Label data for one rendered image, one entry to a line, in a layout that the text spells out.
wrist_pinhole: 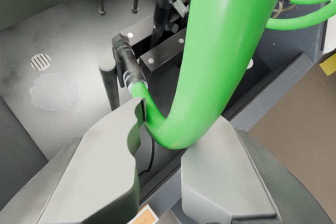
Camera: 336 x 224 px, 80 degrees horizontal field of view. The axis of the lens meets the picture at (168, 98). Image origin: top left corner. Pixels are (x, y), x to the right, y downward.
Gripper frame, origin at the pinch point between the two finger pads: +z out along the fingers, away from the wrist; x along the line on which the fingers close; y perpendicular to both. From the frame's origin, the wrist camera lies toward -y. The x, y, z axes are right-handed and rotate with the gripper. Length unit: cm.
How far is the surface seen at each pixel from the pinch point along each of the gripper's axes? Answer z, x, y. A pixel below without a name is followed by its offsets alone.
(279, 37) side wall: 43, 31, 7
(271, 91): 28.9, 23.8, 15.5
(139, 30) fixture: 29.7, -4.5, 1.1
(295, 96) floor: 130, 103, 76
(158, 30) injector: 25.6, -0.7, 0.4
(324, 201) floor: 77, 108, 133
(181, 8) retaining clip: 19.4, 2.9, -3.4
